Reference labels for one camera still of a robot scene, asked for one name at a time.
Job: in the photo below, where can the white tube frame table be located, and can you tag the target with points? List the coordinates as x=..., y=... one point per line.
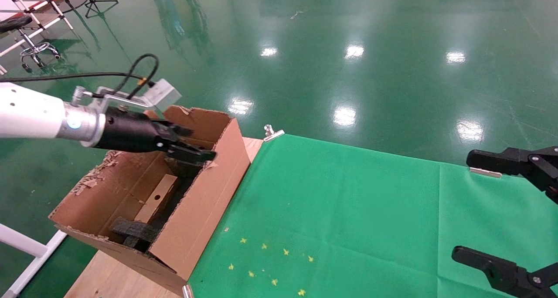
x=51, y=25

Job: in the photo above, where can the large open cardboard carton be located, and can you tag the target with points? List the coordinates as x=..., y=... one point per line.
x=205, y=211

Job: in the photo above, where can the black tripod stand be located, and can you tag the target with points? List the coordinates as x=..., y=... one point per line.
x=93, y=4

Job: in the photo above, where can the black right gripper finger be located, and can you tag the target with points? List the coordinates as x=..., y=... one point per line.
x=523, y=163
x=501, y=274

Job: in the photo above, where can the black round stool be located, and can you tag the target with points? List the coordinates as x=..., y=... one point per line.
x=15, y=23

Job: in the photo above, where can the white table leg frame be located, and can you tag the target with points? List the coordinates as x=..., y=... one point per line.
x=22, y=241

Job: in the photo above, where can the black foam pad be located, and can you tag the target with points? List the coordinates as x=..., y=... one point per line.
x=135, y=230

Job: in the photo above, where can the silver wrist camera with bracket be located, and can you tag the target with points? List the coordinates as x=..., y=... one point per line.
x=163, y=93

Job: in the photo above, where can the small taped cardboard box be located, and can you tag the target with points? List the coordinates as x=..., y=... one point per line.
x=154, y=198

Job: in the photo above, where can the green table cloth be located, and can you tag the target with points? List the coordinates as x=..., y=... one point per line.
x=392, y=224

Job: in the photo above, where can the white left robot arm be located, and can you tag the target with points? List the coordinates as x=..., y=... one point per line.
x=30, y=115

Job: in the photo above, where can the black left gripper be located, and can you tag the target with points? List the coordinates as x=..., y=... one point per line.
x=130, y=134

